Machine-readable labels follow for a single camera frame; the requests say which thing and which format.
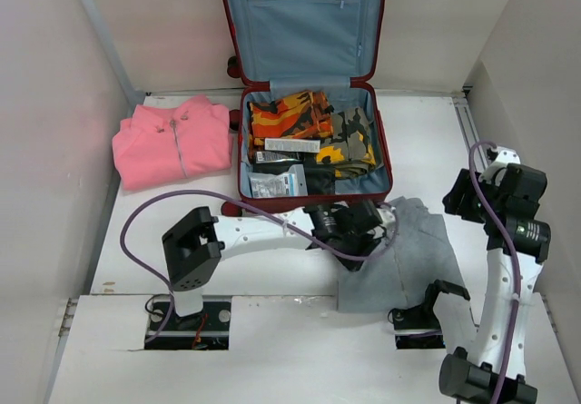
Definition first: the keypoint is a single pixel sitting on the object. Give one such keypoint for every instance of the black leather pouch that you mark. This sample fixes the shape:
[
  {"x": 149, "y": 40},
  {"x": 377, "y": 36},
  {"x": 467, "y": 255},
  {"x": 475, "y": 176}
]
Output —
[{"x": 319, "y": 181}]

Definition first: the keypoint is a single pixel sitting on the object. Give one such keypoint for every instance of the green yellow camouflage garment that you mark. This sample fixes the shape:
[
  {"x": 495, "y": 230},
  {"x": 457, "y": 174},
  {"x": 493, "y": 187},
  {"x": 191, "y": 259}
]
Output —
[{"x": 348, "y": 152}]

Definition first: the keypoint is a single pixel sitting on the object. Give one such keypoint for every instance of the red suitcase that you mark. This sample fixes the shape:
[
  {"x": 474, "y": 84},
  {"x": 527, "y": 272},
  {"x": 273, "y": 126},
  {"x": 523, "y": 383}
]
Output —
[{"x": 285, "y": 46}]

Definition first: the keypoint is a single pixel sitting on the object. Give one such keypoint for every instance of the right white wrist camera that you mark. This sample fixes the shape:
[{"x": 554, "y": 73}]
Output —
[{"x": 499, "y": 159}]

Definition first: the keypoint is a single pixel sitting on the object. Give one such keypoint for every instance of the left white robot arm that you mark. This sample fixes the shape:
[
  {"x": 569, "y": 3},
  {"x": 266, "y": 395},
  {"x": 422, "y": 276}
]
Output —
[{"x": 199, "y": 241}]

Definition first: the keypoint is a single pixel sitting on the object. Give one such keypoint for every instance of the orange camouflage garment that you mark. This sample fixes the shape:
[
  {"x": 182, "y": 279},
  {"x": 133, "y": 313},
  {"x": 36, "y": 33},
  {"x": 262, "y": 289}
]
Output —
[{"x": 303, "y": 115}]

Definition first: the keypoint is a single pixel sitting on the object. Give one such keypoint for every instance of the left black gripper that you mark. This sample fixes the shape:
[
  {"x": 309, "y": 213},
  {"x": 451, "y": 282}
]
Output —
[{"x": 369, "y": 241}]

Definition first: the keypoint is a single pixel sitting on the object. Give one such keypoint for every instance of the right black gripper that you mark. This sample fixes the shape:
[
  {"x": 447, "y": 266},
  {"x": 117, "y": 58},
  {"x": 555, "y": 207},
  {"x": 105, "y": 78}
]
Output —
[{"x": 462, "y": 185}]

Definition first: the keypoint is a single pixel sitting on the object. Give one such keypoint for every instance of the white wet wipes packet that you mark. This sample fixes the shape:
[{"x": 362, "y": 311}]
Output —
[{"x": 291, "y": 183}]

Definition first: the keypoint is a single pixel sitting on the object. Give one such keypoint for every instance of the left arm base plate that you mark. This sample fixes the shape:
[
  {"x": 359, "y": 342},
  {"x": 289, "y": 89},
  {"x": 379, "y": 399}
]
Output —
[{"x": 204, "y": 331}]

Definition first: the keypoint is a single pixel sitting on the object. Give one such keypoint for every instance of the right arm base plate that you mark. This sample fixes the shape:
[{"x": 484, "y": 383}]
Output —
[{"x": 416, "y": 329}]

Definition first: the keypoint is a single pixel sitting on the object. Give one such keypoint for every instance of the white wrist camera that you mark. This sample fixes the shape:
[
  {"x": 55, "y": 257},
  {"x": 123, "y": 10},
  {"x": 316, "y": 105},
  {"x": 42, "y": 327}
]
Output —
[
  {"x": 499, "y": 159},
  {"x": 389, "y": 220}
]

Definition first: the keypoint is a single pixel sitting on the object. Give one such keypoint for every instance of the pink zip hoodie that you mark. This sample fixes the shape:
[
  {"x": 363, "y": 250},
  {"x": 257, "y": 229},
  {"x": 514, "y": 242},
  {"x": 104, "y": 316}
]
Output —
[{"x": 156, "y": 146}]

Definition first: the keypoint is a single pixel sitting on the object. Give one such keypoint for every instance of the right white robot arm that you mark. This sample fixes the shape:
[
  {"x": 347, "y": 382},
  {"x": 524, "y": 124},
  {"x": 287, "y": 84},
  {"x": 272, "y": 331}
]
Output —
[{"x": 485, "y": 360}]

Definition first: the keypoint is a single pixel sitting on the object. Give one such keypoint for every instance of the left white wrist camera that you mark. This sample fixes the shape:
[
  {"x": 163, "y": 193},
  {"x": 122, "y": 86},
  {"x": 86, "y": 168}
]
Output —
[{"x": 389, "y": 220}]

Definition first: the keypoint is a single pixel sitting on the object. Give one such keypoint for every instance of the white slim tube box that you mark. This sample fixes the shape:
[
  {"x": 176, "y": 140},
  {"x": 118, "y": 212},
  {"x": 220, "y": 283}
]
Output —
[{"x": 292, "y": 145}]

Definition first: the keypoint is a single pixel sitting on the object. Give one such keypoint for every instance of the grey zip hoodie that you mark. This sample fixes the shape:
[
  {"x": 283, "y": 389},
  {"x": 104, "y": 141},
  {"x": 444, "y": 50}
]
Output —
[{"x": 420, "y": 255}]

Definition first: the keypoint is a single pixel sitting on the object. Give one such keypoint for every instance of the small grey box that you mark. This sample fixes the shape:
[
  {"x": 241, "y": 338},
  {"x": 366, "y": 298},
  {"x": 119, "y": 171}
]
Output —
[{"x": 277, "y": 157}]

